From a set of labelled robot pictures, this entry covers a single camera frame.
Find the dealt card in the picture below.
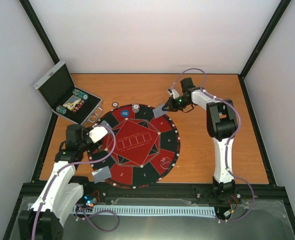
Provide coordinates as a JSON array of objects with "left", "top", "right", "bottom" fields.
[
  {"left": 152, "top": 103, "right": 168, "bottom": 119},
  {"left": 91, "top": 166, "right": 112, "bottom": 184}
]

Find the single hundred chip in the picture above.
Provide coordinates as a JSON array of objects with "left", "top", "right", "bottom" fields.
[{"left": 112, "top": 102, "right": 119, "bottom": 108}]

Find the blue small blind button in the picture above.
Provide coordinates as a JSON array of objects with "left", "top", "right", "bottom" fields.
[{"left": 120, "top": 109, "right": 130, "bottom": 118}]

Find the blue orange ten chip stack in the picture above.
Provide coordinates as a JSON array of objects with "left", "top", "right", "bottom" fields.
[{"left": 132, "top": 104, "right": 140, "bottom": 114}]

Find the clear dealer button disc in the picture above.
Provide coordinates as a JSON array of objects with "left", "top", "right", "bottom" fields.
[{"left": 159, "top": 156, "right": 172, "bottom": 170}]

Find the blue playing card deck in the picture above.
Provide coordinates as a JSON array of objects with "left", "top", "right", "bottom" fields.
[{"left": 98, "top": 120, "right": 111, "bottom": 128}]

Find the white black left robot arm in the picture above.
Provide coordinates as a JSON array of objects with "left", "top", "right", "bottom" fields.
[{"left": 17, "top": 124, "right": 111, "bottom": 240}]

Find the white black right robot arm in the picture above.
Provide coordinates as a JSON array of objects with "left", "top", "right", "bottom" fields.
[{"left": 162, "top": 77, "right": 240, "bottom": 202}]

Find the red dice row in case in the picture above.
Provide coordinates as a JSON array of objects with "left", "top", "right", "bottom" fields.
[{"left": 72, "top": 102, "right": 84, "bottom": 113}]

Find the card box in case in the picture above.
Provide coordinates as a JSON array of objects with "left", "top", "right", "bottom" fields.
[{"left": 62, "top": 95, "right": 82, "bottom": 111}]

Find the poker chip row in case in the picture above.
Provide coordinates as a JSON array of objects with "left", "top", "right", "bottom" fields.
[{"left": 72, "top": 88, "right": 89, "bottom": 101}]

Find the round red black poker mat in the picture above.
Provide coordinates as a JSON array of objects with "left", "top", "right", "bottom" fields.
[{"left": 87, "top": 104, "right": 181, "bottom": 189}]

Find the aluminium poker chip case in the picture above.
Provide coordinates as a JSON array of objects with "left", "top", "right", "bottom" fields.
[{"left": 33, "top": 61, "right": 103, "bottom": 125}]

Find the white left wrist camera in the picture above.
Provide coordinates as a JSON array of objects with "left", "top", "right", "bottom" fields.
[{"left": 88, "top": 126, "right": 108, "bottom": 143}]

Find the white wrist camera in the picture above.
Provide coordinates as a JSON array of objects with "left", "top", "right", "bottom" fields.
[
  {"left": 88, "top": 126, "right": 108, "bottom": 143},
  {"left": 167, "top": 88, "right": 180, "bottom": 99}
]

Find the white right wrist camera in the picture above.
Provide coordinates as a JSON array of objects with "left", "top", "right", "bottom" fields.
[{"left": 167, "top": 88, "right": 180, "bottom": 99}]

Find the light blue slotted cable duct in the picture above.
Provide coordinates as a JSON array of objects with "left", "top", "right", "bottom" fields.
[{"left": 26, "top": 202, "right": 216, "bottom": 217}]

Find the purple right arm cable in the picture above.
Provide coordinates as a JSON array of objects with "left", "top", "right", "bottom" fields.
[{"left": 167, "top": 67, "right": 256, "bottom": 223}]

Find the black frame rail front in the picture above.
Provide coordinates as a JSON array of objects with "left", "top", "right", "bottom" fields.
[{"left": 19, "top": 182, "right": 288, "bottom": 203}]

